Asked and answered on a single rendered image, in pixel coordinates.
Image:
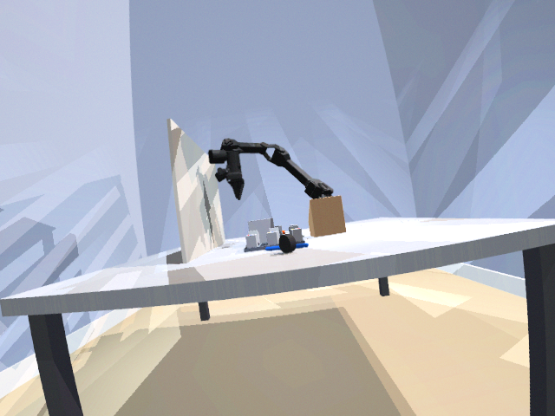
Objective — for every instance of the white board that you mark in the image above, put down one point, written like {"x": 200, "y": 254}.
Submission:
{"x": 196, "y": 196}

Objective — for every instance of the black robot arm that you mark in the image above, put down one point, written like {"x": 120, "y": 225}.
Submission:
{"x": 230, "y": 150}

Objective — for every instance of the black cylinder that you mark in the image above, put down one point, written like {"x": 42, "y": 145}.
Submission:
{"x": 287, "y": 243}

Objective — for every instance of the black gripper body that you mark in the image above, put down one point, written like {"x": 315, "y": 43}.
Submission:
{"x": 235, "y": 172}

